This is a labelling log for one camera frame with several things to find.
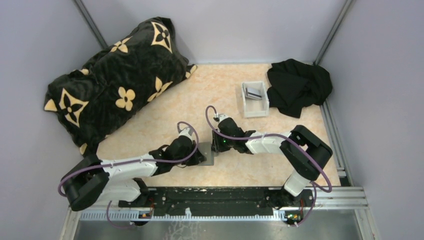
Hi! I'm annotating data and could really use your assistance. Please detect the grey card holder wallet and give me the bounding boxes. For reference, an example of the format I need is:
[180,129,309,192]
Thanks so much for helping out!
[198,142,214,166]

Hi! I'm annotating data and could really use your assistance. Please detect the white plastic card tray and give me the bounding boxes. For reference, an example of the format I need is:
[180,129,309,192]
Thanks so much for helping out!
[241,81,270,118]

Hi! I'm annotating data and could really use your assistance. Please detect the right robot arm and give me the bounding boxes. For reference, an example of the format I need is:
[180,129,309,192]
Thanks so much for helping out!
[212,114,333,206]

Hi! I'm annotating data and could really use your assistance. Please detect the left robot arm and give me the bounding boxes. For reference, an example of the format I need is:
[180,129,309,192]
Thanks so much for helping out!
[61,135,207,212]

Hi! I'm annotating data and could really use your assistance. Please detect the grey cards in tray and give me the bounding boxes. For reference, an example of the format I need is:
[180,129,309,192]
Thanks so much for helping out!
[245,87,263,100]

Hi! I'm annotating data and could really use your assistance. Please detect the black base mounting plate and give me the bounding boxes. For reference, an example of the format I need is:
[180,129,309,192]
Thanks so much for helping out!
[118,187,313,217]

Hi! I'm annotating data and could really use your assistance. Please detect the black crumpled cloth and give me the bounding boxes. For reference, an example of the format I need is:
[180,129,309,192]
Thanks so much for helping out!
[266,58,333,119]

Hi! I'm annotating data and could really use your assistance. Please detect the black floral pillow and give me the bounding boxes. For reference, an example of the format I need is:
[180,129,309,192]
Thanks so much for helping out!
[44,16,197,156]

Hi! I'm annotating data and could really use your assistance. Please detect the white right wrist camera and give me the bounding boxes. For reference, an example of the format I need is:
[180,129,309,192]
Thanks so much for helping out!
[213,113,229,123]

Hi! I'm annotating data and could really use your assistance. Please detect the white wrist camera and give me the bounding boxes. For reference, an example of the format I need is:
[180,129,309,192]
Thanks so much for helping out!
[178,127,194,141]
[213,113,229,123]

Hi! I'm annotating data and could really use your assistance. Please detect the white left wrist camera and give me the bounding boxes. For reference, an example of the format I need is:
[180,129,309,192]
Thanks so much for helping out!
[178,127,194,141]

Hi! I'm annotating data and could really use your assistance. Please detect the white cable duct strip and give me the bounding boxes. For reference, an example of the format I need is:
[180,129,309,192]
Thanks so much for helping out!
[79,208,287,222]

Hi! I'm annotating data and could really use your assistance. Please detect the aluminium frame rail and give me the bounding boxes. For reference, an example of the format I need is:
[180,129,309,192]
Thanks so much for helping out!
[66,185,368,216]

